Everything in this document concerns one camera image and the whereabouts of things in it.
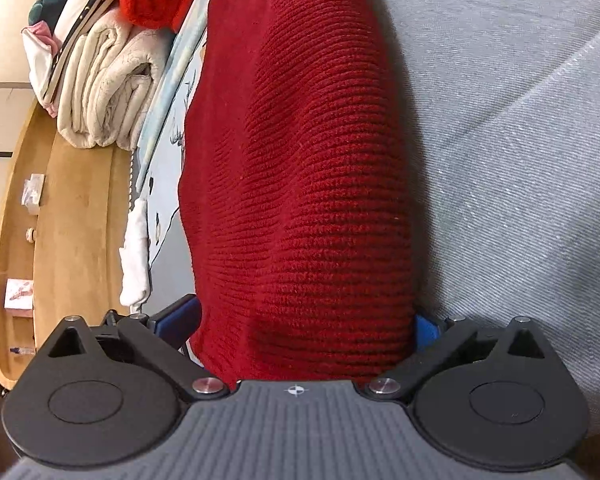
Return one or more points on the tissue pack on headboard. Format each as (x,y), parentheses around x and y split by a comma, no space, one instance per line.
(32,193)

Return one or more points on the grey printed bed sheet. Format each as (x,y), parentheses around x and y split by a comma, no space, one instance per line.
(499,108)

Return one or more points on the cream folded blanket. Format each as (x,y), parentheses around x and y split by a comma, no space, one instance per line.
(111,76)

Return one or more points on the small white cloth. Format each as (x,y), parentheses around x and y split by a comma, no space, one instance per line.
(134,258)

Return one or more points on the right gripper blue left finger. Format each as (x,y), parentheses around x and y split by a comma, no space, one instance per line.
(156,342)

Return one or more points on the stack of folded clothes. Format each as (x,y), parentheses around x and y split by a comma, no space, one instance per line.
(48,50)

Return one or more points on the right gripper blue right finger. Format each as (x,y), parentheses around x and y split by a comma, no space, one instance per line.
(439,346)

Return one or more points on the small pink white box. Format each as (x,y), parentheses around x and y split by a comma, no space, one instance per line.
(19,298)

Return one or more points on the dark red knit sweater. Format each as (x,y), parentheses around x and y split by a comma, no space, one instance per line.
(293,195)

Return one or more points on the wooden bed frame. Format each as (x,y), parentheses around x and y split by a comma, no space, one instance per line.
(71,249)

